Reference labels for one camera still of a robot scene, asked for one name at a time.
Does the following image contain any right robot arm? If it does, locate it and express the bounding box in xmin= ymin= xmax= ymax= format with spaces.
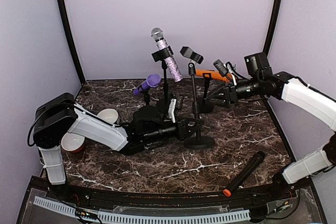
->
xmin=205 ymin=52 xmax=335 ymax=196

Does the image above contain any white bowl black rim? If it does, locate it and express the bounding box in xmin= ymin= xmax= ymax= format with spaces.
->
xmin=97 ymin=109 xmax=120 ymax=124

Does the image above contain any orange toy microphone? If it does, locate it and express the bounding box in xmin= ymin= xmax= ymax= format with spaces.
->
xmin=196 ymin=69 xmax=233 ymax=82

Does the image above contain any black microphone orange cap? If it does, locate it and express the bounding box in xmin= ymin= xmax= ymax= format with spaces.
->
xmin=223 ymin=151 xmax=265 ymax=197

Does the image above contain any black table front rail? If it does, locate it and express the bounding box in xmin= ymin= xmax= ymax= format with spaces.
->
xmin=25 ymin=176 xmax=315 ymax=210

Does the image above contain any small black stand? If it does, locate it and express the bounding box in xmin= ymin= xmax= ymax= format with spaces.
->
xmin=180 ymin=46 xmax=215 ymax=150
xmin=198 ymin=73 xmax=216 ymax=113

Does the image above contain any black stand ring clip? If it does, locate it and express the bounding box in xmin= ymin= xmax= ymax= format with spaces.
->
xmin=139 ymin=86 xmax=152 ymax=106

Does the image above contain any tall stand large clip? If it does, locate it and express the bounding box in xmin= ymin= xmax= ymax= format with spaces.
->
xmin=152 ymin=46 xmax=176 ymax=113

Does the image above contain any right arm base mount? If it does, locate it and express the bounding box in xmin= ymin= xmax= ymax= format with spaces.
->
xmin=269 ymin=172 xmax=292 ymax=199

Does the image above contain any white cup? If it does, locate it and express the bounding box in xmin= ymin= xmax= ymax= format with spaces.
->
xmin=61 ymin=133 xmax=85 ymax=153

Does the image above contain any black corner post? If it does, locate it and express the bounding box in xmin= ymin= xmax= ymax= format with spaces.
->
xmin=263 ymin=0 xmax=281 ymax=56
xmin=57 ymin=0 xmax=86 ymax=85

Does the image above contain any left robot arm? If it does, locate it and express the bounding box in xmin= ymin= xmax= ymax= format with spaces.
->
xmin=27 ymin=92 xmax=204 ymax=189

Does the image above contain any left black corner post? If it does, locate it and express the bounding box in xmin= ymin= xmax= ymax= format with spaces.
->
xmin=57 ymin=0 xmax=86 ymax=85

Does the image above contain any purple toy microphone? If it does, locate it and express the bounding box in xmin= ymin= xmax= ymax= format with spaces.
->
xmin=133 ymin=73 xmax=161 ymax=95

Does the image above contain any right black corner post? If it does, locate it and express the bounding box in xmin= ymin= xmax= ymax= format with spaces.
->
xmin=263 ymin=0 xmax=281 ymax=56

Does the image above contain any white cable duct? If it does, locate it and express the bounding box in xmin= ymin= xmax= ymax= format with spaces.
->
xmin=33 ymin=196 xmax=251 ymax=223

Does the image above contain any glitter microphone silver head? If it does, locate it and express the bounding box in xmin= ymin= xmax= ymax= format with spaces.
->
xmin=151 ymin=28 xmax=183 ymax=82

